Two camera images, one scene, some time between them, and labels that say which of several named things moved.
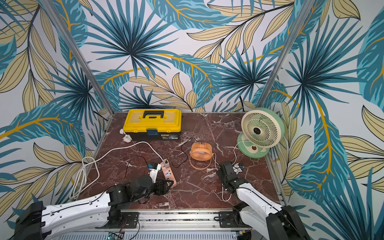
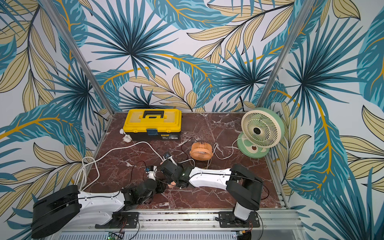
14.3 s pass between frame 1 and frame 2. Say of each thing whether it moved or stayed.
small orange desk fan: stayed
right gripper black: moved
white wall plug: stayed
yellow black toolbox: stayed
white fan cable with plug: moved
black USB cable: stayed
